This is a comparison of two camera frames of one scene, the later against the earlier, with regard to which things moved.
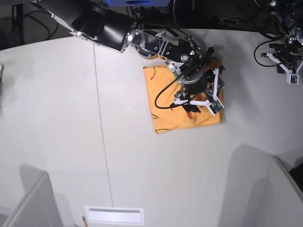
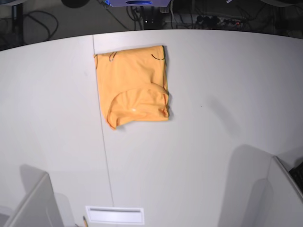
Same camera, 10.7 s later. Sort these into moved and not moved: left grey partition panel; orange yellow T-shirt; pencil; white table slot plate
Moved: orange yellow T-shirt
Not moved: white table slot plate; pencil; left grey partition panel
